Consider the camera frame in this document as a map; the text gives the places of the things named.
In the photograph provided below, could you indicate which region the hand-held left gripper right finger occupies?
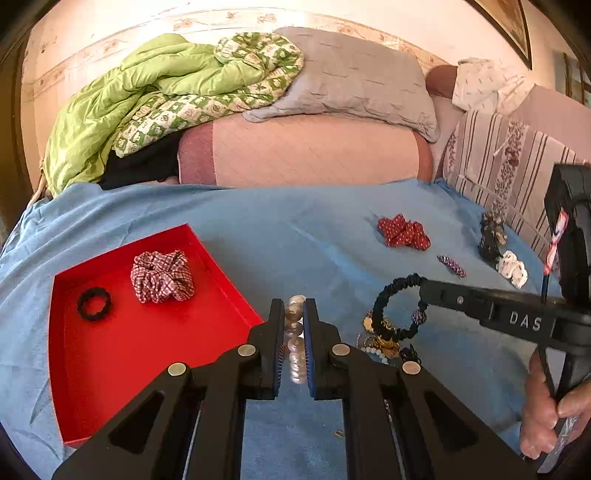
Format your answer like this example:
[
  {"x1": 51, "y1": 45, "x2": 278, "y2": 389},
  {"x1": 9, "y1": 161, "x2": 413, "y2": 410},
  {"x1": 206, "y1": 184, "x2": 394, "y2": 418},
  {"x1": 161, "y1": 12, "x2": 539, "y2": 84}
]
[{"x1": 303, "y1": 298, "x2": 539, "y2": 480}]

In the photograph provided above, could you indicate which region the white scrunchie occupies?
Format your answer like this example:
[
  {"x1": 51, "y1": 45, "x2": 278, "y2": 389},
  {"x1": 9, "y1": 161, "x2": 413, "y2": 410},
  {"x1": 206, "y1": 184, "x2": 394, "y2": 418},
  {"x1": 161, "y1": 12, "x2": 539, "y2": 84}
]
[{"x1": 496, "y1": 250, "x2": 529, "y2": 290}]

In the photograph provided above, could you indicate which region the pale beaded bracelet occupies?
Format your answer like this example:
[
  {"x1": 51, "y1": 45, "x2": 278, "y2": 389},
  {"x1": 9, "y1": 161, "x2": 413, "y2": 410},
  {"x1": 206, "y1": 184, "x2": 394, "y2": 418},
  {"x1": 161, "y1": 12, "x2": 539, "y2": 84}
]
[{"x1": 361, "y1": 345, "x2": 394, "y2": 366}]

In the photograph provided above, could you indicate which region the small beaded hair clip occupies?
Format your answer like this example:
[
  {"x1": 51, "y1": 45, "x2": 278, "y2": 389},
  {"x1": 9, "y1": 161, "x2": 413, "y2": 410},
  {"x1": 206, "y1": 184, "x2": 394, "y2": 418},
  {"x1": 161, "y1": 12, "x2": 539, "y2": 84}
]
[{"x1": 437, "y1": 254, "x2": 467, "y2": 279}]

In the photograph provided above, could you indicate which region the blue bed sheet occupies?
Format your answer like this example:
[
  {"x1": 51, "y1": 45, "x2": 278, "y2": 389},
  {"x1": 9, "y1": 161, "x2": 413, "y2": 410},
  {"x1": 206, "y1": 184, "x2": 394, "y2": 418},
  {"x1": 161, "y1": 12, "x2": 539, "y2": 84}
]
[{"x1": 0, "y1": 178, "x2": 563, "y2": 480}]

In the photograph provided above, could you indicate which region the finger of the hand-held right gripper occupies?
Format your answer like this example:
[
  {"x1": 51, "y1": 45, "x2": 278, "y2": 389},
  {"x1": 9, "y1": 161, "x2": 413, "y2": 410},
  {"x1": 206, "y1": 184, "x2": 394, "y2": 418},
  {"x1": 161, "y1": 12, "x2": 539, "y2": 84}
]
[{"x1": 418, "y1": 278, "x2": 492, "y2": 326}]

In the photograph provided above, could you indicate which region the brown pillow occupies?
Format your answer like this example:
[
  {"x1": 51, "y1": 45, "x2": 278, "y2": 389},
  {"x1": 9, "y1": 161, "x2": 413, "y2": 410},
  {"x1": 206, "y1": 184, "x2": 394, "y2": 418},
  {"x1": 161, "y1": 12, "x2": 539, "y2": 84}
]
[{"x1": 424, "y1": 64, "x2": 463, "y2": 100}]

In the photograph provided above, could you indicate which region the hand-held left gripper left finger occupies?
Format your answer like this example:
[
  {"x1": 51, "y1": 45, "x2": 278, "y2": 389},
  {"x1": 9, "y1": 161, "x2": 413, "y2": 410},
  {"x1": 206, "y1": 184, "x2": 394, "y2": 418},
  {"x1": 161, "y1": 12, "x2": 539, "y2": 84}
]
[{"x1": 51, "y1": 298, "x2": 286, "y2": 480}]

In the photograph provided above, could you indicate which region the green comforter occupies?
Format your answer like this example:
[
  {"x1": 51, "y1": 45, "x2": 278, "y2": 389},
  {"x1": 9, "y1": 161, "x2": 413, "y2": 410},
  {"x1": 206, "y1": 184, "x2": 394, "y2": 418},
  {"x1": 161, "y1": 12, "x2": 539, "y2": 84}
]
[{"x1": 43, "y1": 32, "x2": 306, "y2": 197}]

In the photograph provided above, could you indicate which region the white printed cloth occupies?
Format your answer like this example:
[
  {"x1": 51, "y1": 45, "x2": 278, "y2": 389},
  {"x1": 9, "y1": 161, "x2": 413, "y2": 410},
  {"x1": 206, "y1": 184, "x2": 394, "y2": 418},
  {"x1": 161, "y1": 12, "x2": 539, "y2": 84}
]
[{"x1": 451, "y1": 57, "x2": 528, "y2": 117}]

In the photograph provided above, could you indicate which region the gold chain jewellery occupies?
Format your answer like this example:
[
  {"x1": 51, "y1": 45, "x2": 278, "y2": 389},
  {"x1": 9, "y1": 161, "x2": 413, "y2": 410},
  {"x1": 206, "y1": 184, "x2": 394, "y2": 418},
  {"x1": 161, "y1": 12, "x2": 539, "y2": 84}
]
[{"x1": 355, "y1": 308, "x2": 407, "y2": 358}]

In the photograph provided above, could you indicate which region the red dotted scrunchie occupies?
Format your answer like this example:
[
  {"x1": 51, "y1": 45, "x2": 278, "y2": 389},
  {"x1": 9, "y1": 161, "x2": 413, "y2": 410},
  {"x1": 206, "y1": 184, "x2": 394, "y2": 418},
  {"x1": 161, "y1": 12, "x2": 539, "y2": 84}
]
[{"x1": 377, "y1": 213, "x2": 432, "y2": 251}]

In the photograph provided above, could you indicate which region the dark wooden door frame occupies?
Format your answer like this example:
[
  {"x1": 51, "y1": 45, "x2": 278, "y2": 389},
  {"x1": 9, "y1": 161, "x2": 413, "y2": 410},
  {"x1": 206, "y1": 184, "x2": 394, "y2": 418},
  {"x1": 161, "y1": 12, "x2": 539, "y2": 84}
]
[{"x1": 0, "y1": 25, "x2": 38, "y2": 236}]

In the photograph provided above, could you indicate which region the person's right hand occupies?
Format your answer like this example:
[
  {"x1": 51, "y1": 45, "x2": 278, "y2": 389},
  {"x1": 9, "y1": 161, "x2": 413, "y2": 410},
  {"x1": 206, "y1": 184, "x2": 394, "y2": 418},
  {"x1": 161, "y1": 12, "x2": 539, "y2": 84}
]
[{"x1": 519, "y1": 350, "x2": 591, "y2": 460}]

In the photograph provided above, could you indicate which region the black cloth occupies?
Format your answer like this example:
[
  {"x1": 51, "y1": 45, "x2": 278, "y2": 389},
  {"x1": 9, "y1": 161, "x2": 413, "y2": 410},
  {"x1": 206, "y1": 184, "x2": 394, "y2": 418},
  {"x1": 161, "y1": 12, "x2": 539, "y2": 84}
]
[{"x1": 98, "y1": 130, "x2": 184, "y2": 191}]

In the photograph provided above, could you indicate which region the grey pillow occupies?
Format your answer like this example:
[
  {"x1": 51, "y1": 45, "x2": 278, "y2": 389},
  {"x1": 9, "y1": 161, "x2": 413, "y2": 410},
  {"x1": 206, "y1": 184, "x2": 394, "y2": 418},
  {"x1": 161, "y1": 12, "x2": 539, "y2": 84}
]
[{"x1": 242, "y1": 26, "x2": 441, "y2": 143}]

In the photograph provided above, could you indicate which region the black hair tie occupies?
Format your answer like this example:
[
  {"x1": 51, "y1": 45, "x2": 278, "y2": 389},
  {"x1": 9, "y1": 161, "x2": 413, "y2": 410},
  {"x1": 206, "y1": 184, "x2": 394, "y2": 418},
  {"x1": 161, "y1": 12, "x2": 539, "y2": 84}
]
[{"x1": 76, "y1": 287, "x2": 113, "y2": 323}]

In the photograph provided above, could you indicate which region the pink bolster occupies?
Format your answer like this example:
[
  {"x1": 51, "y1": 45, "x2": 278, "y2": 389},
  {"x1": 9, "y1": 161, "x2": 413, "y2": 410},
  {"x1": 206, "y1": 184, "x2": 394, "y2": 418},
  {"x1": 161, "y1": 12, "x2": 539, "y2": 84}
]
[{"x1": 177, "y1": 112, "x2": 435, "y2": 189}]

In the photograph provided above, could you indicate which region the red tray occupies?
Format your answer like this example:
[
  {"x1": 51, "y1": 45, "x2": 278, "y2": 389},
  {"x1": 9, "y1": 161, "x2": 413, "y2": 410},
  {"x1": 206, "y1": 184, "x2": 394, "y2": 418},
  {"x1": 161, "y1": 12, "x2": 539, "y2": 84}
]
[{"x1": 48, "y1": 224, "x2": 265, "y2": 448}]

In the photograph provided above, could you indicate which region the dark floral scrunchie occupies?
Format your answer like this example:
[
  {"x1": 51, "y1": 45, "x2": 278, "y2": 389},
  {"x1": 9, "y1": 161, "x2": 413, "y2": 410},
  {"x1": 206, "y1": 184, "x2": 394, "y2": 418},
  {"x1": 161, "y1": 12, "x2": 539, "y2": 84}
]
[{"x1": 478, "y1": 213, "x2": 509, "y2": 262}]

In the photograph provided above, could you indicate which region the dark elastic bracelet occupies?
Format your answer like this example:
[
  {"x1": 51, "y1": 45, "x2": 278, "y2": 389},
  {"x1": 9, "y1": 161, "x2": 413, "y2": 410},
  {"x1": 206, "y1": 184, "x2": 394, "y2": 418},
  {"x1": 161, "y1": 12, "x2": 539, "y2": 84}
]
[{"x1": 371, "y1": 273, "x2": 428, "y2": 345}]

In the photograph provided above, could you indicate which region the striped cushion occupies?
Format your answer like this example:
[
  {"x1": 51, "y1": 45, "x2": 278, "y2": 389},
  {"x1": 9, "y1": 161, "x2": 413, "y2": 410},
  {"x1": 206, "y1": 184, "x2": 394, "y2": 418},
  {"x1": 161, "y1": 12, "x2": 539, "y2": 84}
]
[{"x1": 440, "y1": 84, "x2": 591, "y2": 265}]

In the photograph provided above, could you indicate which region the framed wall picture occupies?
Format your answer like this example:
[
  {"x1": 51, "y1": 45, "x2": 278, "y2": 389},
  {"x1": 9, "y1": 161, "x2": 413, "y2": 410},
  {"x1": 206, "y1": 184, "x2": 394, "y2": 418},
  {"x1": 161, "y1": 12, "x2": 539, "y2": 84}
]
[{"x1": 465, "y1": 0, "x2": 533, "y2": 71}]

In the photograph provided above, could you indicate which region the pearl bracelet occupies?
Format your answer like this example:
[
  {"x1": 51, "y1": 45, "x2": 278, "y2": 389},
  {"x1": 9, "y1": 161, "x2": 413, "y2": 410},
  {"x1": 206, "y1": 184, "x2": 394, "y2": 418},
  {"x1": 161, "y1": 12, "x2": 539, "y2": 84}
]
[{"x1": 283, "y1": 295, "x2": 307, "y2": 384}]

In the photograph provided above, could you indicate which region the red plaid scrunchie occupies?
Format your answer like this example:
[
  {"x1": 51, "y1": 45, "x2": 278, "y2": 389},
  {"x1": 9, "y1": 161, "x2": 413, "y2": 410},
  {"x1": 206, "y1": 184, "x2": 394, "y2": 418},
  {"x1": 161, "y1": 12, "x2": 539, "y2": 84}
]
[{"x1": 130, "y1": 250, "x2": 195, "y2": 304}]

